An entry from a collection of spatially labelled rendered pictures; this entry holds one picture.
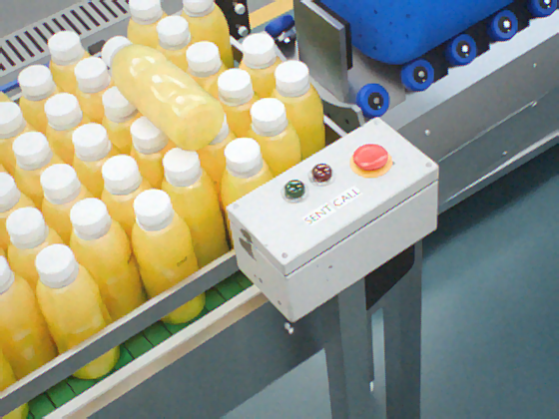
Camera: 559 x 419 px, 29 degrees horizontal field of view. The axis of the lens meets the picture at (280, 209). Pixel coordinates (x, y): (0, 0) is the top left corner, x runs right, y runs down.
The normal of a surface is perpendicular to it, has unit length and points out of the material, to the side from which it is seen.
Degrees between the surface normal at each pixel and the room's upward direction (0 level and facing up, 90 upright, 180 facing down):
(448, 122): 70
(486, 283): 0
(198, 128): 88
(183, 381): 90
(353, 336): 90
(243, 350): 90
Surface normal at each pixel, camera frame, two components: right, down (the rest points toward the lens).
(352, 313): 0.59, 0.57
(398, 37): -0.80, 0.49
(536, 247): -0.09, -0.66
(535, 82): 0.52, 0.31
